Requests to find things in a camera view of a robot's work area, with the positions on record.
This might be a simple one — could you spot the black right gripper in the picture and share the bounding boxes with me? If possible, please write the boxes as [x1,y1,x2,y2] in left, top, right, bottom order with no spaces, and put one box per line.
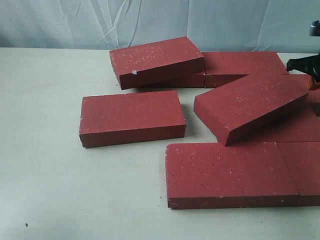
[286,54,320,90]

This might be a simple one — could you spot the red brick with white speck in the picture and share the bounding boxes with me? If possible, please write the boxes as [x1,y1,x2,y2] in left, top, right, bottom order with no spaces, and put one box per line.
[109,36,205,90]

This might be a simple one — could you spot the red brick front large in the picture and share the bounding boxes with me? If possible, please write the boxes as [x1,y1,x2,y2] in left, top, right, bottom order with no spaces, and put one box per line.
[165,142,300,210]

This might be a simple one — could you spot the red brick under tilted brick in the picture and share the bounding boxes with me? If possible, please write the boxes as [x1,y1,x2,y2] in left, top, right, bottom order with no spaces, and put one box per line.
[140,71,206,88]

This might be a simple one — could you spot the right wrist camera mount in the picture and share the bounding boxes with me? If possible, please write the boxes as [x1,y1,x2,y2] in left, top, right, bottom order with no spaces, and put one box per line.
[309,20,320,37]

